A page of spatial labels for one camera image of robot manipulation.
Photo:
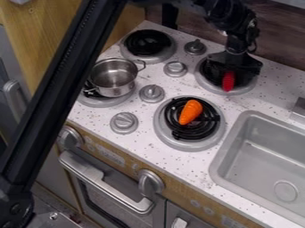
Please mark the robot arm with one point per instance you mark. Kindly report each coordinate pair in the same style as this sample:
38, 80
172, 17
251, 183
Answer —
232, 16

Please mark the toy sink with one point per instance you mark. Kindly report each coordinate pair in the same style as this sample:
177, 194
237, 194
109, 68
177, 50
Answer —
262, 160

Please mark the black metal frame bar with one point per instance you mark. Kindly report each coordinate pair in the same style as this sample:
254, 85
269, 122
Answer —
51, 101

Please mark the silver pot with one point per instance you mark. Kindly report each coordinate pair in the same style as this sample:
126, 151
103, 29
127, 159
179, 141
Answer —
113, 76

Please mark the red fork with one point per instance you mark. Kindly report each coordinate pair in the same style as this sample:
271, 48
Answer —
228, 81

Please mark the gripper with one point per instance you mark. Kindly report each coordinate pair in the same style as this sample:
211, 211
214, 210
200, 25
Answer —
246, 69

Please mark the toy stove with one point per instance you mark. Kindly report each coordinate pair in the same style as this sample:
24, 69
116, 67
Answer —
159, 92

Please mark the orange toy carrot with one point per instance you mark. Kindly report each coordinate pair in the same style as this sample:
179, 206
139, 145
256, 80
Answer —
190, 111

